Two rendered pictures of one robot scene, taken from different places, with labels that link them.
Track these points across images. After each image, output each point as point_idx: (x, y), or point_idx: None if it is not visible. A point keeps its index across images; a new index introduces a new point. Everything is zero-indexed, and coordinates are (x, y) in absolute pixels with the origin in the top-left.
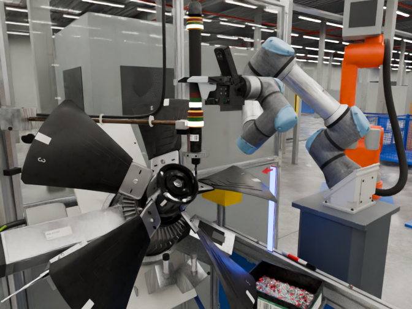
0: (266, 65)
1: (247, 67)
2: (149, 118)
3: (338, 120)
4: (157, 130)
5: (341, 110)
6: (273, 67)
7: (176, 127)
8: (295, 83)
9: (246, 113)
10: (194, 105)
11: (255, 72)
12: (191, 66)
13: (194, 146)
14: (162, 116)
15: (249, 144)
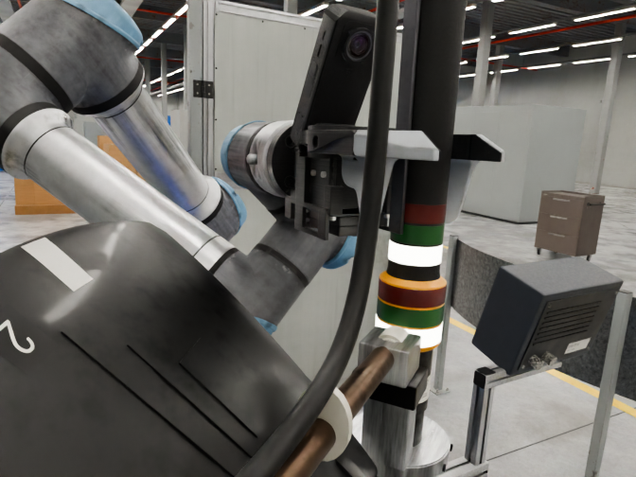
0: (89, 70)
1: (12, 61)
2: (346, 410)
3: (218, 210)
4: (211, 467)
5: (216, 189)
6: (109, 77)
7: (408, 378)
8: (149, 130)
9: (183, 234)
10: (441, 256)
11: (53, 86)
12: (454, 87)
13: (423, 416)
14: (143, 362)
15: (275, 327)
